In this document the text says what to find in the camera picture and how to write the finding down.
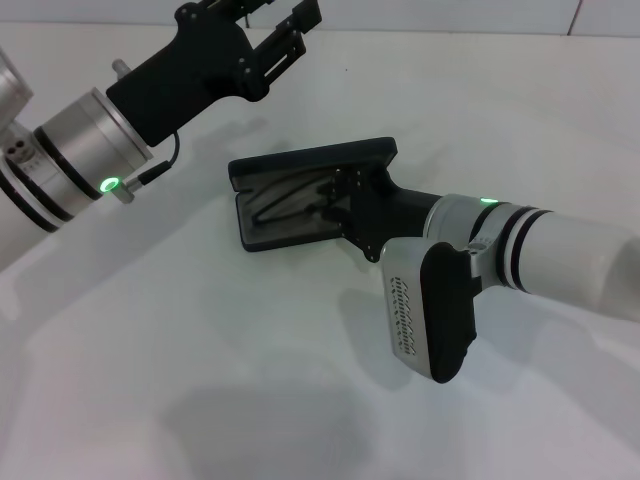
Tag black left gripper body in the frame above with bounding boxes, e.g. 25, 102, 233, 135
105, 1, 274, 149

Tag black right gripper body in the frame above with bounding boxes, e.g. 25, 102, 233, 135
343, 166, 444, 264

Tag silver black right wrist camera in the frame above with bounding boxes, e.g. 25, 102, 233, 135
381, 237, 484, 385

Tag black glasses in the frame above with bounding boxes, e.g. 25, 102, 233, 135
252, 169, 351, 226

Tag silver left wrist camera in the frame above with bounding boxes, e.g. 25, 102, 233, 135
0, 45, 35, 132

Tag black glasses case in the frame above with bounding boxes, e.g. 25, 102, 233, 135
227, 135, 400, 254

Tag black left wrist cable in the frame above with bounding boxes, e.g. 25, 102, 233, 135
117, 130, 182, 204

